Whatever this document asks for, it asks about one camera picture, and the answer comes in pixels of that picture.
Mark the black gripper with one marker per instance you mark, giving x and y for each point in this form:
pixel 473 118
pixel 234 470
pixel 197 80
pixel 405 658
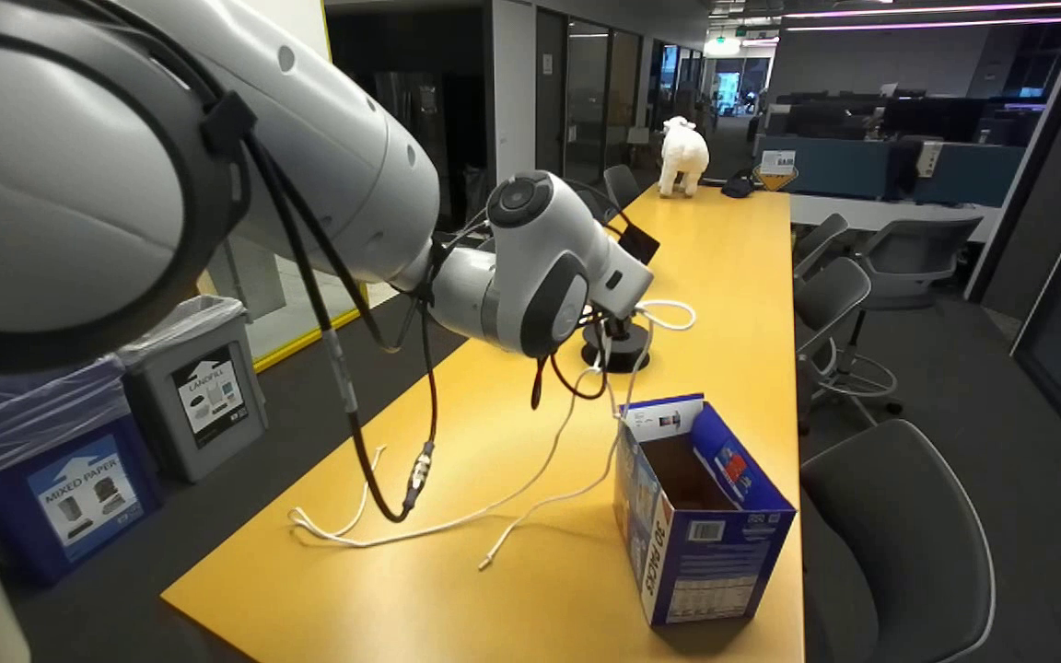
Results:
pixel 612 328

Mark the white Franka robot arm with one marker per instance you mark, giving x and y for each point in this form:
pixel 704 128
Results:
pixel 64 187

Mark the blue snack pack box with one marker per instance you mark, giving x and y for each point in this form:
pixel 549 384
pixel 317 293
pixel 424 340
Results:
pixel 701 565

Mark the small white yellow box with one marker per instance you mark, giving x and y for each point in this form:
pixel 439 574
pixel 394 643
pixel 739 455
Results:
pixel 776 171

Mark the open laptop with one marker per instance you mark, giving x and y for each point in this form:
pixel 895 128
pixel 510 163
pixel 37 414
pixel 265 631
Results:
pixel 644 245

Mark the white plush animal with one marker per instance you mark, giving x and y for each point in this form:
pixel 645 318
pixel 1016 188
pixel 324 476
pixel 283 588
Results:
pixel 683 153

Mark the white table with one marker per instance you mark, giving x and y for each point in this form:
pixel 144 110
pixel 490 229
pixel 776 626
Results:
pixel 848 210

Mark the blue office partition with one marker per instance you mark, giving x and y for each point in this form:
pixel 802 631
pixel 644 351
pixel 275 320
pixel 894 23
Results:
pixel 848 166

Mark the large black office chair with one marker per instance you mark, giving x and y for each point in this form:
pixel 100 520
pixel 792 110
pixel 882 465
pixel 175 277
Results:
pixel 884 529

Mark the grey waste bin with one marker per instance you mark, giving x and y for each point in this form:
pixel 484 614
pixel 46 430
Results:
pixel 204 392

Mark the blue recycling bin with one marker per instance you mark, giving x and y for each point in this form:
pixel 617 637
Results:
pixel 64 502

